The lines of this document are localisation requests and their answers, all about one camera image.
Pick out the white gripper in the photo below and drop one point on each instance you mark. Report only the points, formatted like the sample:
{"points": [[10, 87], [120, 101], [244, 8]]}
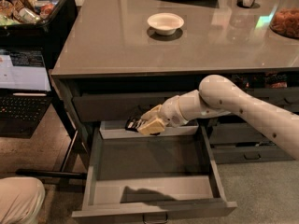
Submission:
{"points": [[171, 112]]}

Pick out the black rxbar chocolate wrapper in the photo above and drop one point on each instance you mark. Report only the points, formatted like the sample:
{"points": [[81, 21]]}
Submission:
{"points": [[134, 121]]}

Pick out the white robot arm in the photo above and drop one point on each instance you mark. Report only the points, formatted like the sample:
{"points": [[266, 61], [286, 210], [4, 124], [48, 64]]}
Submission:
{"points": [[218, 96]]}

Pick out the open grey middle drawer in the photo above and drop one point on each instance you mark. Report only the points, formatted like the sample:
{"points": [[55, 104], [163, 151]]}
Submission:
{"points": [[152, 180]]}

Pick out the grey top drawer front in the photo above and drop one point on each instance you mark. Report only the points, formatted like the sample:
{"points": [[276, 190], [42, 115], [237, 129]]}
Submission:
{"points": [[118, 106]]}

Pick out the right bottom grey drawer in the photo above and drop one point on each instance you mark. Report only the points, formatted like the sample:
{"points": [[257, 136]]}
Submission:
{"points": [[225, 155]]}

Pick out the right middle grey drawer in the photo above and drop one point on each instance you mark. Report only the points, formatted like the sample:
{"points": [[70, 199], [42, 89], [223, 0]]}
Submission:
{"points": [[229, 133]]}

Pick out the right top grey drawer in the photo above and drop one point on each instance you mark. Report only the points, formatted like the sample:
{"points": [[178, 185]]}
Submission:
{"points": [[286, 98]]}

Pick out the white paper bowl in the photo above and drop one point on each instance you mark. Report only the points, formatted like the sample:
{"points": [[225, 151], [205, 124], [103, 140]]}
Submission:
{"points": [[165, 23]]}

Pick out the open black laptop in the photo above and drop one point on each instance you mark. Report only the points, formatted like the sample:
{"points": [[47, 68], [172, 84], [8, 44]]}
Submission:
{"points": [[24, 92]]}

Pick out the black bin of snacks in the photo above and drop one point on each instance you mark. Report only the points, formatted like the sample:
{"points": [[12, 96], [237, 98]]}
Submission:
{"points": [[40, 26]]}

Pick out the person's knee beige trousers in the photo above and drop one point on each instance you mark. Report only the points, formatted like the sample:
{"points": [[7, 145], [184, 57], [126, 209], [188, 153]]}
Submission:
{"points": [[21, 199]]}

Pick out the bowl of brown snacks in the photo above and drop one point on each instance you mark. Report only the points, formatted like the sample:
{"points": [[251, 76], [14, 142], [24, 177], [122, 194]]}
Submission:
{"points": [[286, 22]]}

